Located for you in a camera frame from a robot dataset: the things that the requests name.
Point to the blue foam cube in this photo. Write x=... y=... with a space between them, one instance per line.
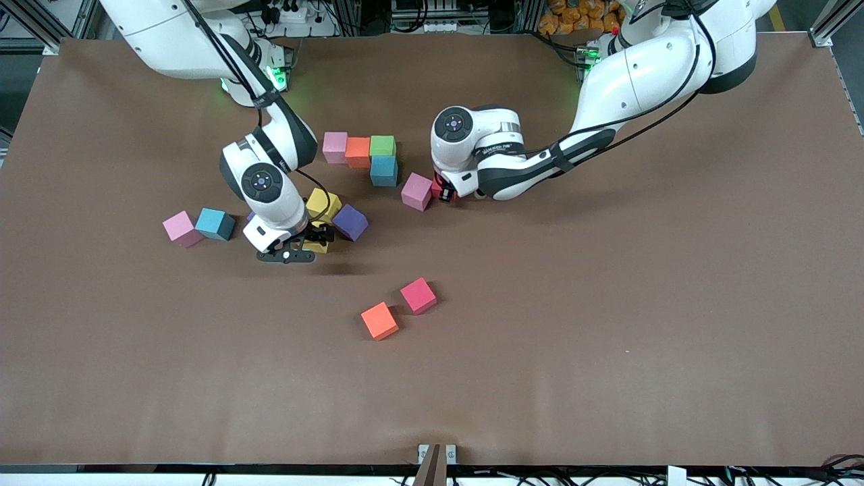
x=383 y=170
x=213 y=223

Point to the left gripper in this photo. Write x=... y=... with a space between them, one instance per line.
x=443 y=190

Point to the aluminium frame post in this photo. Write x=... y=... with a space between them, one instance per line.
x=432 y=472

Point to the white power strip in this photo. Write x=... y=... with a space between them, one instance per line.
x=297 y=17
x=432 y=28

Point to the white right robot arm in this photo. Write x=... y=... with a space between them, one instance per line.
x=169 y=40

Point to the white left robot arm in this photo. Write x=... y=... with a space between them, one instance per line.
x=634 y=67

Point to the white label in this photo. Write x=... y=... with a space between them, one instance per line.
x=676 y=476

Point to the orange crumpled bag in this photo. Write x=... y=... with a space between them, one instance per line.
x=574 y=17

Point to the green foam cube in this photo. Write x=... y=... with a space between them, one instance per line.
x=382 y=146

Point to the white metal bracket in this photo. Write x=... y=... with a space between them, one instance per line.
x=424 y=451

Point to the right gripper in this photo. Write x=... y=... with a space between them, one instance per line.
x=318 y=235

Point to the crimson foam cube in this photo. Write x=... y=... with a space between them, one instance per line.
x=451 y=196
x=418 y=295

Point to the pink foam cube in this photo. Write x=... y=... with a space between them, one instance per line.
x=416 y=191
x=335 y=147
x=181 y=227

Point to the yellow foam cube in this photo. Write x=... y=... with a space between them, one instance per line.
x=324 y=202
x=316 y=248

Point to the aluminium frame profile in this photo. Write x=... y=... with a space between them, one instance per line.
x=52 y=48
x=833 y=19

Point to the table cover sheet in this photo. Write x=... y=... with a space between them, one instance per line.
x=540 y=378

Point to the orange foam cube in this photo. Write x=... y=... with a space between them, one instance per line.
x=379 y=320
x=358 y=152

